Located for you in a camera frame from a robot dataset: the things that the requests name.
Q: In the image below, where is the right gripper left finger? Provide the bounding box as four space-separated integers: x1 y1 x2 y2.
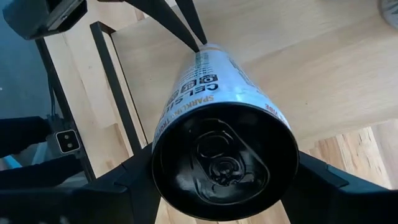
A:
0 142 163 224

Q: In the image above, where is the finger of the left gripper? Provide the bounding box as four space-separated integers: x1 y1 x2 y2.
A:
174 0 208 45
124 0 200 53

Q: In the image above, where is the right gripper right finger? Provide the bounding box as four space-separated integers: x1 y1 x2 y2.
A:
281 151 398 224

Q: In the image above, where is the white slim beverage can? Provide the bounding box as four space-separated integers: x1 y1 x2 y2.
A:
151 43 300 222

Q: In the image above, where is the small silver table-level camera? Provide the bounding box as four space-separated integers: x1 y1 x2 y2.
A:
55 129 81 154

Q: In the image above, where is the black aluminium table rail frame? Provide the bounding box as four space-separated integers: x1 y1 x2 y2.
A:
35 37 96 183

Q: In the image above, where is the black camera cable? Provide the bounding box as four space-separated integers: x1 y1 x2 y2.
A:
46 73 60 121

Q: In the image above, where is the wooden shelf black metal frame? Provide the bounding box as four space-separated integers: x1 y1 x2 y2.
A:
89 0 398 155

